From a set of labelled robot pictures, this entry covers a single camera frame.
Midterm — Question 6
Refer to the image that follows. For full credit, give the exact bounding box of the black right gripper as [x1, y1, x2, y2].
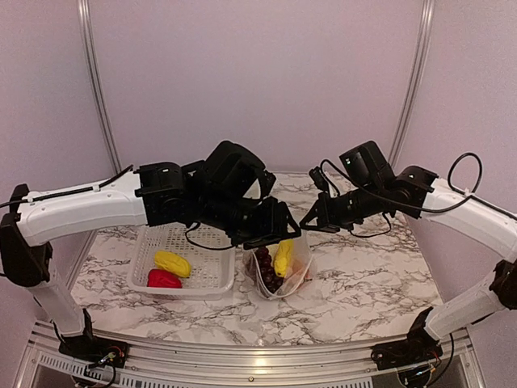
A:
[300, 181, 385, 234]

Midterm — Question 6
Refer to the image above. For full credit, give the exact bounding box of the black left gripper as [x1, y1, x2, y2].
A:
[199, 192, 303, 250]

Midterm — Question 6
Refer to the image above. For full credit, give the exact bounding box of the clear zip top bag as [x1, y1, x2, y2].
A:
[244, 232, 316, 300]

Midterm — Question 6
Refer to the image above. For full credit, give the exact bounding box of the dark red grape bunch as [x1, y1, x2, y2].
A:
[254, 247, 284, 293]

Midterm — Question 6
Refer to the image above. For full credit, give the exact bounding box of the red bell pepper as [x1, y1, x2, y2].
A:
[147, 268, 183, 289]

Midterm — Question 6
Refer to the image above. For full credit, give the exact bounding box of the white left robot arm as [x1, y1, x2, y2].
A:
[1, 162, 301, 361]

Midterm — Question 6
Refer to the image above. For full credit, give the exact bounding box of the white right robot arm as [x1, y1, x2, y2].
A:
[300, 160, 516, 369]

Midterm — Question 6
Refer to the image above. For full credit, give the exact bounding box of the white plastic perforated basket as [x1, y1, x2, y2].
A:
[127, 224, 235, 301]

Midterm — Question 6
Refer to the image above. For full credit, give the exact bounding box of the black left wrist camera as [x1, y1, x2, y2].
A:
[198, 141, 276, 199]

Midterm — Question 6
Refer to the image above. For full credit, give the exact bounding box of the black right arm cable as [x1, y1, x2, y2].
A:
[321, 152, 517, 238]

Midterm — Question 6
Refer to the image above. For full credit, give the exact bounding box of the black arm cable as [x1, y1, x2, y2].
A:
[0, 163, 134, 211]
[321, 152, 517, 238]

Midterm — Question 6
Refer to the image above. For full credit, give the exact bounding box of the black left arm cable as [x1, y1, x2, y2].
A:
[0, 163, 134, 211]

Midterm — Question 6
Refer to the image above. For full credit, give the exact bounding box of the aluminium frame post right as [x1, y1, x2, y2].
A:
[389, 0, 435, 165]

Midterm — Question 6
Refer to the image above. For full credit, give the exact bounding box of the aluminium frame post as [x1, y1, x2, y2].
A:
[389, 0, 435, 165]
[78, 0, 122, 172]

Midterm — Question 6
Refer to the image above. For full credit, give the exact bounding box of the aluminium front table rail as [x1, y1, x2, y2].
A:
[14, 322, 485, 387]

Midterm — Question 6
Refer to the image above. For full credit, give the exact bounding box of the aluminium frame post left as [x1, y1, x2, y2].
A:
[78, 0, 122, 172]

